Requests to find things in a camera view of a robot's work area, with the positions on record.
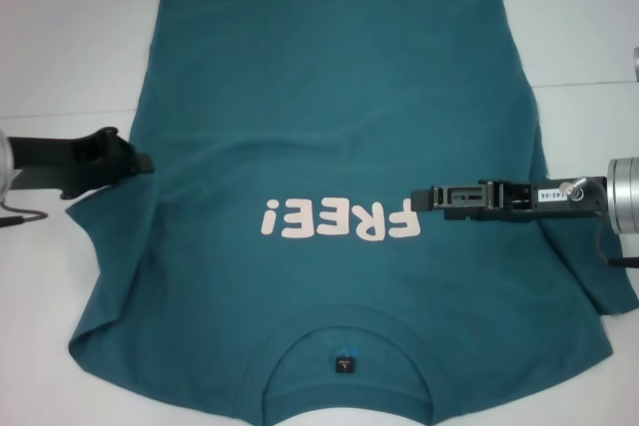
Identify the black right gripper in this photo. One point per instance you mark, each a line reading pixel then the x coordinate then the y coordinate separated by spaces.
pixel 529 209

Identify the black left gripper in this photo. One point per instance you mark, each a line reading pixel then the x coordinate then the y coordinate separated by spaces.
pixel 50 152

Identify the teal t-shirt with FREE print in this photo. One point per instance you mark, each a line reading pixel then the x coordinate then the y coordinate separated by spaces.
pixel 319 122

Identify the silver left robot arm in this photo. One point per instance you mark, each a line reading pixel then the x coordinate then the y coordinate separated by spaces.
pixel 5 161

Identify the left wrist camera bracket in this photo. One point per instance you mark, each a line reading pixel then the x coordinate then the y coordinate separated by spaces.
pixel 37 180

